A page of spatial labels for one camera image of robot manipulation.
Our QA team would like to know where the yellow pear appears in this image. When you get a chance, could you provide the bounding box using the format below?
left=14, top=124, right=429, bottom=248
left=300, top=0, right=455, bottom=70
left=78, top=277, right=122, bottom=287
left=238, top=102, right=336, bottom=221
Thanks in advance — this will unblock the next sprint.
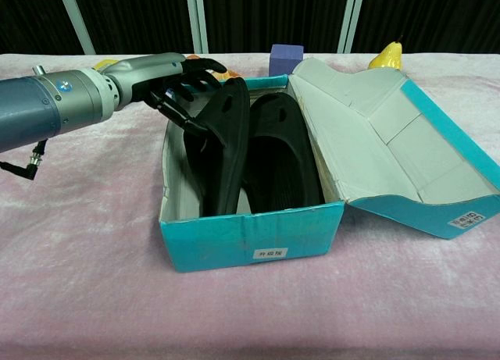
left=369, top=34, right=403, bottom=70

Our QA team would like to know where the black rubber slipper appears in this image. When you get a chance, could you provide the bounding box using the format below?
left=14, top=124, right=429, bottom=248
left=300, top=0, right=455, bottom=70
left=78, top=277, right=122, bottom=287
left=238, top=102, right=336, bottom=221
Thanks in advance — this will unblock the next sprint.
left=182, top=77, right=251, bottom=216
left=244, top=93, right=325, bottom=214

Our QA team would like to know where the left silver and black robot hand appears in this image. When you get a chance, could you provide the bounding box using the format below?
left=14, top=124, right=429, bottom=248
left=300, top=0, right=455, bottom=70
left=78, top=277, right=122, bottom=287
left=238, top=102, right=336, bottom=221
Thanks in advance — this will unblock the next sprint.
left=103, top=52, right=227, bottom=137

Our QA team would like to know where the pale metal frame post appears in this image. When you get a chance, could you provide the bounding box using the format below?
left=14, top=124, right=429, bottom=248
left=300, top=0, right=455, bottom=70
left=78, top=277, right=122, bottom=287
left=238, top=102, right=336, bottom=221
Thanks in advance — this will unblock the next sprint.
left=55, top=0, right=96, bottom=55
left=185, top=0, right=210, bottom=55
left=337, top=0, right=366, bottom=53

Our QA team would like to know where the black arm cable with plug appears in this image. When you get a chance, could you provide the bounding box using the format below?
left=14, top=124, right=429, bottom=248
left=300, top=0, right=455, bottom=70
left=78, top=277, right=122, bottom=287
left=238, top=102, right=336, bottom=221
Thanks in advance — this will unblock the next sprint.
left=0, top=139, right=48, bottom=180

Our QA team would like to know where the orange snack box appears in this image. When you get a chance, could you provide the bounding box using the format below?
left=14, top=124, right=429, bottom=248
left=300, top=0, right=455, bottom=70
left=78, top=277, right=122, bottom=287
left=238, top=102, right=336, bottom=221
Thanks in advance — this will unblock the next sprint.
left=185, top=54, right=245, bottom=82

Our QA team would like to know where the pink plush table cloth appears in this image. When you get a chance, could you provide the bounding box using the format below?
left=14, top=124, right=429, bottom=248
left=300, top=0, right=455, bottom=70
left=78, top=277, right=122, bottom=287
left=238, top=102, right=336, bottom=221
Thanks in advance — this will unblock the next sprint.
left=0, top=52, right=500, bottom=360

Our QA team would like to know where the green tub with yellow lid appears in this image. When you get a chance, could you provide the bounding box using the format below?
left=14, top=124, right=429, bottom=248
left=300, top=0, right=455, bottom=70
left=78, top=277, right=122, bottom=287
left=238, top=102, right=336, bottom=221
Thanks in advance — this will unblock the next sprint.
left=92, top=59, right=119, bottom=73

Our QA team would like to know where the black pleated curtain panel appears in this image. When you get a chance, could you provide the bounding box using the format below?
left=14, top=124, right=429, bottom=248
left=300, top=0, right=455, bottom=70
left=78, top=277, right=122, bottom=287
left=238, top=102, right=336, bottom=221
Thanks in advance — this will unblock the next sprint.
left=353, top=0, right=500, bottom=53
left=0, top=0, right=85, bottom=55
left=70, top=0, right=196, bottom=55
left=202, top=0, right=349, bottom=55

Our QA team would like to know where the teal cardboard shoe box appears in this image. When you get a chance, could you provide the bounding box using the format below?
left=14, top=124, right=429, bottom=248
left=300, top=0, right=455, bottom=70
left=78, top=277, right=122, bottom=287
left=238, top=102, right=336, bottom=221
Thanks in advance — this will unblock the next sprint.
left=158, top=57, right=500, bottom=274

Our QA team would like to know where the purple cube block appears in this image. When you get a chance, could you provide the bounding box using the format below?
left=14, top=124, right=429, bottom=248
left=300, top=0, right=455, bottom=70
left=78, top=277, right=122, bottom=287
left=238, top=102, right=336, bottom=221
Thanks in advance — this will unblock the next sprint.
left=269, top=44, right=305, bottom=76

